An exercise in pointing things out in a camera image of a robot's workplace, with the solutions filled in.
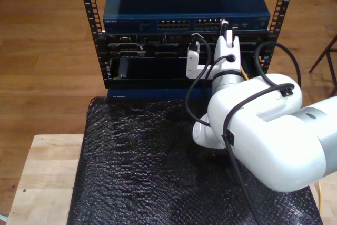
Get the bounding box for yellow network cable clear plug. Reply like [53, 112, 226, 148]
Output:
[222, 18, 324, 214]

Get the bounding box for black rack server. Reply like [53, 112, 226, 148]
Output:
[104, 33, 269, 58]

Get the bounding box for flat blue device box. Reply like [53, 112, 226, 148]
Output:
[107, 86, 214, 100]

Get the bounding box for dark wooden chair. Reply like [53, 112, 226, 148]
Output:
[309, 34, 337, 96]

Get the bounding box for black bubble wrap mat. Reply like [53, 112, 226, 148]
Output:
[66, 95, 324, 225]

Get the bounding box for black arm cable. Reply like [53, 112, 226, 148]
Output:
[185, 33, 302, 225]

